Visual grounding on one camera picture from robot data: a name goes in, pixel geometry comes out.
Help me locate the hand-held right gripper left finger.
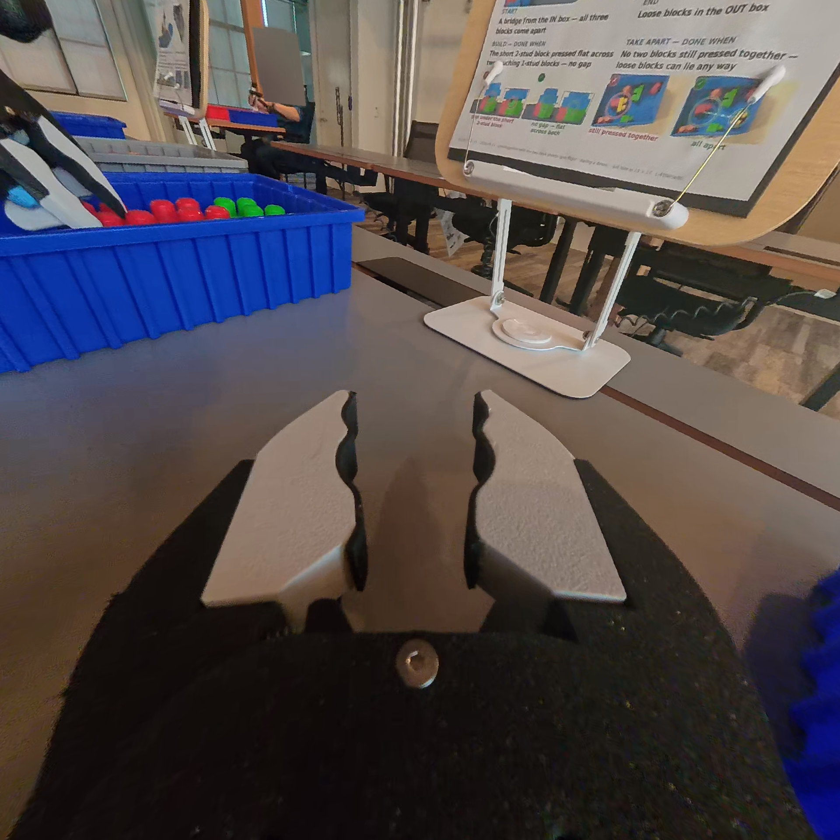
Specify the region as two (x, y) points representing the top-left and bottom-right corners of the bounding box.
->
(201, 390), (371, 631)

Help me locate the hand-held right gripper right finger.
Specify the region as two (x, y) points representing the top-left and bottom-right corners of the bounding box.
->
(462, 389), (628, 631)

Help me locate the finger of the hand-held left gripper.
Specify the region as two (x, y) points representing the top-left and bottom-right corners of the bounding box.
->
(0, 138), (103, 232)
(0, 69), (128, 217)

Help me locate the blue plastic bin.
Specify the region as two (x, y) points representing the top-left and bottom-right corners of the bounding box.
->
(46, 112), (128, 141)
(775, 565), (840, 840)
(0, 171), (368, 375)
(204, 103), (283, 132)

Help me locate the grey plastic bin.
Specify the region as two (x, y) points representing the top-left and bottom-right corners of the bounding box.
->
(73, 136), (250, 175)

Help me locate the wooden display board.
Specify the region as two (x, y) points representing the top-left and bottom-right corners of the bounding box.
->
(145, 0), (211, 112)

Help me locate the wooden office desk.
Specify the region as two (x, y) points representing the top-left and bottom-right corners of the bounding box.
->
(269, 138), (460, 250)

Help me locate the instruction sheet on stand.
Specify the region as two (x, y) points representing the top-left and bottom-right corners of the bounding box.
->
(436, 0), (840, 248)

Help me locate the dark desk cable cover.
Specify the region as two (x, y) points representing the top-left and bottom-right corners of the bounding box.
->
(355, 256), (460, 309)

